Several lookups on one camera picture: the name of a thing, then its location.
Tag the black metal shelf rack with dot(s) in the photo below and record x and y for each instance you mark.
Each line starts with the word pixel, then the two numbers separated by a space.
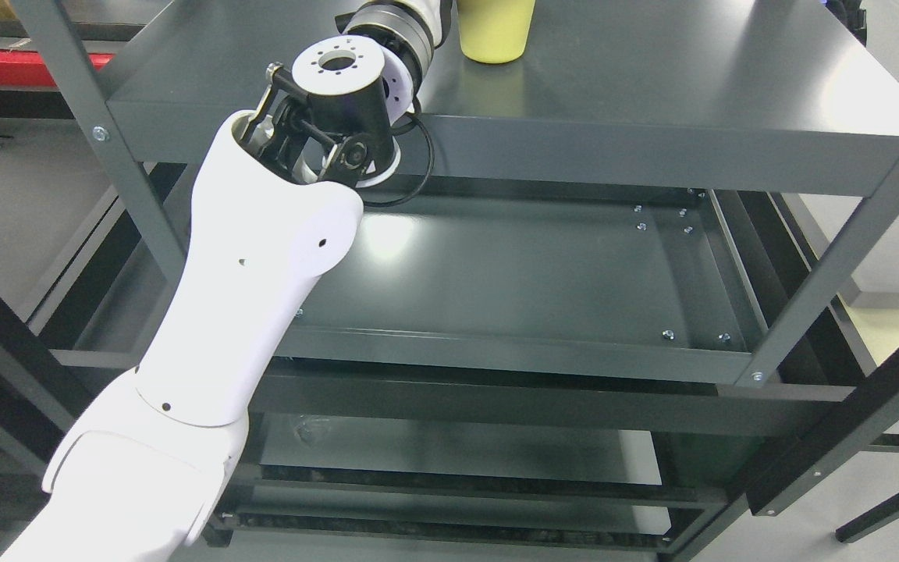
pixel 54 265

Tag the grey metal shelf unit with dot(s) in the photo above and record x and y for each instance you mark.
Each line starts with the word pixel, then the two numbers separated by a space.
pixel 593 306

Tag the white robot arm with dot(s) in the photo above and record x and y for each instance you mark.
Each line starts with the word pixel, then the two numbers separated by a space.
pixel 275 206

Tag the yellow plastic cup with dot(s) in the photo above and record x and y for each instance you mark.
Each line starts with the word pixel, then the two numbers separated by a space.
pixel 494 32

